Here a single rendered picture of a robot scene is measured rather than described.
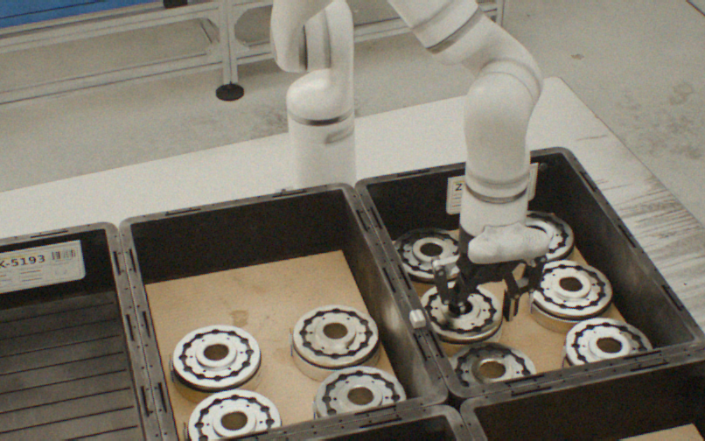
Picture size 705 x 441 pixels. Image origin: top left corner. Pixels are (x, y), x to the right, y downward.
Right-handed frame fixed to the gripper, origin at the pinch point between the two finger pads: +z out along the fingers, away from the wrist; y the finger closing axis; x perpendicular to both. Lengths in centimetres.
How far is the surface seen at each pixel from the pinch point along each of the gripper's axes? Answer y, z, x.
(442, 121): -12, 15, -63
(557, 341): -8.0, 2.3, 4.6
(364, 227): 12.6, -6.4, -11.0
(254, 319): 27.3, 2.3, -6.5
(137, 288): 40.8, -7.7, -3.7
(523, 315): -5.4, 2.2, -0.7
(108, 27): 43, 57, -183
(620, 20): -110, 85, -207
